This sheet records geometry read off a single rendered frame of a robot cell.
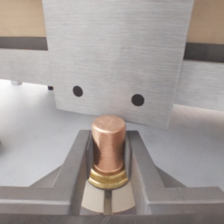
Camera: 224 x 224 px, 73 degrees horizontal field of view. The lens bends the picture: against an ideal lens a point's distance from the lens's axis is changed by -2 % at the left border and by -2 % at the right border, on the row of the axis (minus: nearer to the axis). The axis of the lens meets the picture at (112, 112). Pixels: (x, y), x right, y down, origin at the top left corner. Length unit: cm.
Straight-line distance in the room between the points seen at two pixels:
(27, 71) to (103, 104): 16
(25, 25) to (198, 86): 28
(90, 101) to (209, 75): 12
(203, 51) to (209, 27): 3
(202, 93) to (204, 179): 15
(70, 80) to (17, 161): 20
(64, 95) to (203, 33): 18
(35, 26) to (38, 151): 21
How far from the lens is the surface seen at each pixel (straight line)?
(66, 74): 16
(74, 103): 17
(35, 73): 26
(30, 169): 29
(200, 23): 23
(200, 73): 19
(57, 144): 33
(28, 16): 32
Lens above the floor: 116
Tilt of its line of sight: 27 degrees up
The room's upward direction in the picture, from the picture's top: 179 degrees counter-clockwise
